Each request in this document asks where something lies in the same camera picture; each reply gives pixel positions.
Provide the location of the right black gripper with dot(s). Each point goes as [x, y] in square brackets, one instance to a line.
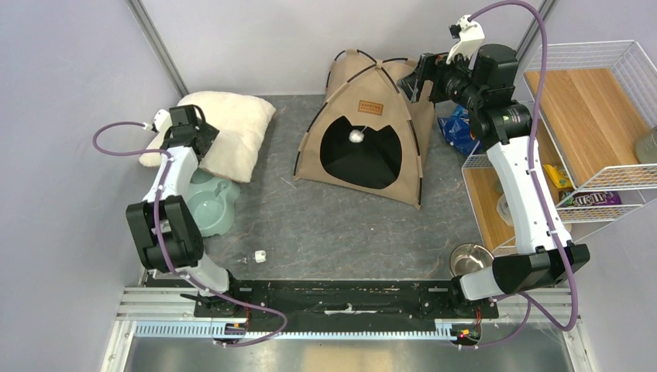
[425, 74]

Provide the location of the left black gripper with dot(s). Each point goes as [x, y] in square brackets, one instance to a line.
[204, 133]

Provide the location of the white fluffy pillow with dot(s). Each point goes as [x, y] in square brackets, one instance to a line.
[241, 121]

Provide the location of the mint green bowl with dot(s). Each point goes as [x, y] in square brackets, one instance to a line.
[212, 203]

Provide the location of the beige pet tent fabric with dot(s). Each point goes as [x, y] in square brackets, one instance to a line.
[367, 133]

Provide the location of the small white plastic cap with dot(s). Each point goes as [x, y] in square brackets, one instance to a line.
[260, 256]

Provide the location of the steel pet bowl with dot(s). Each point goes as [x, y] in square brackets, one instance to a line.
[468, 258]

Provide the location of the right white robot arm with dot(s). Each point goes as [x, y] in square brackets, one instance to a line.
[546, 254]

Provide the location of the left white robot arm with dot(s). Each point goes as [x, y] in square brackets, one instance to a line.
[163, 229]

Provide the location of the blue chip bag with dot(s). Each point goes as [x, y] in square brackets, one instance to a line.
[457, 132]

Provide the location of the white pompom toy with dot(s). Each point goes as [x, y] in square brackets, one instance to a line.
[357, 135]

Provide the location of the white plastic jar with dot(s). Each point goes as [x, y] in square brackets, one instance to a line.
[503, 210]

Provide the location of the yellow snack packet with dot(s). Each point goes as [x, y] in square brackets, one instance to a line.
[558, 176]

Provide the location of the purple candy bag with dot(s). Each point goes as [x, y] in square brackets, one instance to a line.
[590, 199]

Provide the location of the clear glass jar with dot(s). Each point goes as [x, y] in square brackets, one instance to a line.
[645, 148]

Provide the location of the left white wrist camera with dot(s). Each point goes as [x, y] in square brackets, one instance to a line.
[160, 123]

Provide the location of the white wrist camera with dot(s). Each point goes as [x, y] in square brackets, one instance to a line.
[469, 35]
[160, 123]

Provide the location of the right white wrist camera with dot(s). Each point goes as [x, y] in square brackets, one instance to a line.
[469, 35]

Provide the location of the white wire shelf rack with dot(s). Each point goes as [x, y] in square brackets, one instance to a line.
[596, 100]

